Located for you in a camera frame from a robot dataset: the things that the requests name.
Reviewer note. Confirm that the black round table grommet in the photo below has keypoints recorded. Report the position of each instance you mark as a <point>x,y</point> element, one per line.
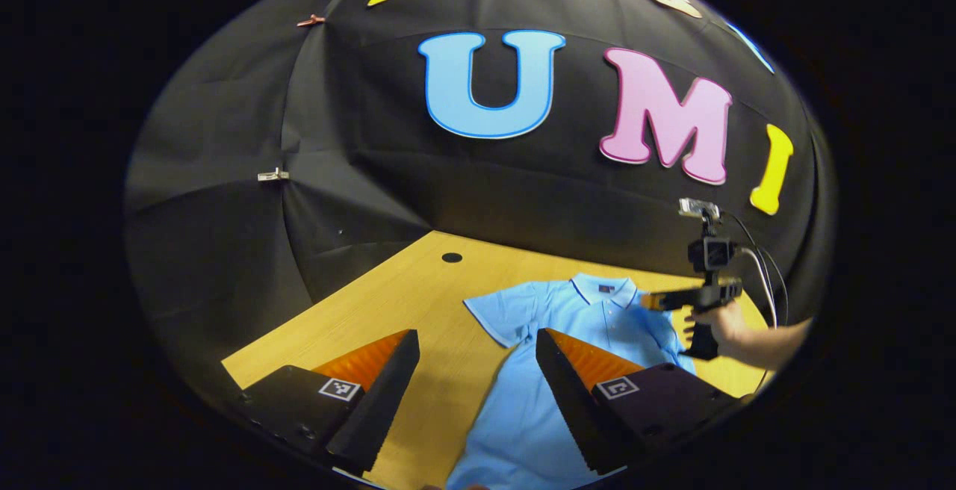
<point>452,257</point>

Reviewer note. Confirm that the black backdrop cloth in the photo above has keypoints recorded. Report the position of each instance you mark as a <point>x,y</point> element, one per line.
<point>358,139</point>

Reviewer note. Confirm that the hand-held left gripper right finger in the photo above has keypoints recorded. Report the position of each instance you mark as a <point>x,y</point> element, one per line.
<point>567,400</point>

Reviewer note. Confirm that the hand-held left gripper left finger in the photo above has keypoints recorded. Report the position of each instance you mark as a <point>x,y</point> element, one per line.
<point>385,408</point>

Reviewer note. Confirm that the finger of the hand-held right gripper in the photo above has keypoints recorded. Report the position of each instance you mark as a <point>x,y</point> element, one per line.
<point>668,301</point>

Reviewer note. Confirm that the light blue T-shirt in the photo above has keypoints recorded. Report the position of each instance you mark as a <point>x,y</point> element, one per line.
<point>523,430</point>

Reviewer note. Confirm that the copper backdrop clip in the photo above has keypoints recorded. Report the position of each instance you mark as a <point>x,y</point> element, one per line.
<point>311,21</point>

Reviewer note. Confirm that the silver backdrop clip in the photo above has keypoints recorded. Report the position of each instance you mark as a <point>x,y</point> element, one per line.
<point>272,175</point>

